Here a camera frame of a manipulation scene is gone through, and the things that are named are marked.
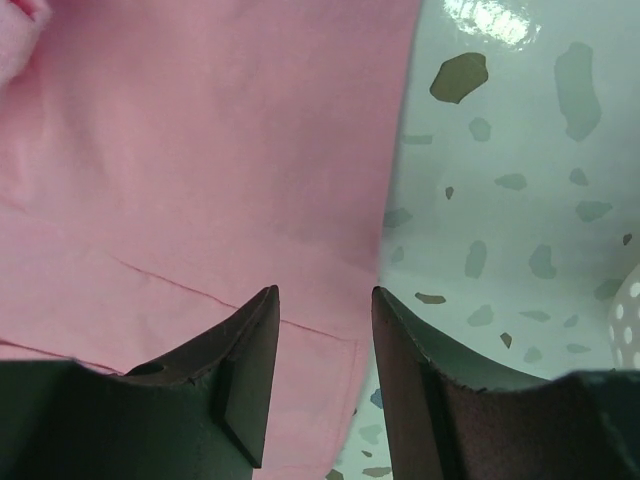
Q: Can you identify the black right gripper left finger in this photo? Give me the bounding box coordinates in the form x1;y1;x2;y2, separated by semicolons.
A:
119;284;281;470

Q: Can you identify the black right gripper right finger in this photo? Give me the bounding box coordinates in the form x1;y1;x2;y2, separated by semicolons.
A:
372;287;610;479

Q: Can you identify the pink t shirt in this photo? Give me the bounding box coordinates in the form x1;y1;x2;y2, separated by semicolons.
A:
1;1;420;479

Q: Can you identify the white plastic basket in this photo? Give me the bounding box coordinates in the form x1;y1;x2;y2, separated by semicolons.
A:
608;265;640;370

